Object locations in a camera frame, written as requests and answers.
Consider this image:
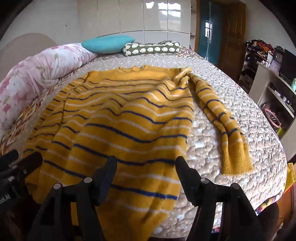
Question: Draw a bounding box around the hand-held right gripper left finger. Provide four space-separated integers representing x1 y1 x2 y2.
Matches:
27 156 117 241

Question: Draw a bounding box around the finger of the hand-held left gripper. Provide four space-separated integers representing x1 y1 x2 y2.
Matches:
9 152 43 179
0 149 19 168

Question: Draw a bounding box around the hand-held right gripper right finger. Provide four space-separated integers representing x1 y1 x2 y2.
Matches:
175 156 264 241

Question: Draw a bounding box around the yellow striped sweater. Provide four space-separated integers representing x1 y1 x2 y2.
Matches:
22 65 254 240

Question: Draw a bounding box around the pink floral quilt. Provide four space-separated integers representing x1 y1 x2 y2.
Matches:
0 43 99 130

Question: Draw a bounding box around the bed with quilted mattress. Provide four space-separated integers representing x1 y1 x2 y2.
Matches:
0 46 288 234

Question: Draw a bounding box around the pink hoop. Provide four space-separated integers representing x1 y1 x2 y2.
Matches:
264 108 282 129

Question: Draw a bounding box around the yellow bag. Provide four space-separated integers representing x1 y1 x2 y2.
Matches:
286 162 296 193

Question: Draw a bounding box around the white shelf unit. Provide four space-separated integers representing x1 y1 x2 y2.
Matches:
248 61 296 140

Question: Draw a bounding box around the teal pillow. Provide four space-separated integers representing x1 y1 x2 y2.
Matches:
81 35 135 54

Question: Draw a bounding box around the olive sheep print bolster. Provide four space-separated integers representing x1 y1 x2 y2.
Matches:
122 40 181 57

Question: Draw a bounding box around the pale lavender box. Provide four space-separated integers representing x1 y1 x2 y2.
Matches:
269 59 282 72

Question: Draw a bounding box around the brown wooden door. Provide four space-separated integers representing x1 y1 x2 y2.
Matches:
218 2 247 80

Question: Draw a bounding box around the teal glass door panel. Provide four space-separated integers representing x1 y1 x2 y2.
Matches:
198 0 223 66

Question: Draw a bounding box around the black television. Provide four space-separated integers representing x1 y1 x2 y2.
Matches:
279 49 296 85

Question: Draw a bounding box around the white glossy wardrobe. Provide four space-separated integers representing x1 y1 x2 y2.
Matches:
76 0 197 43

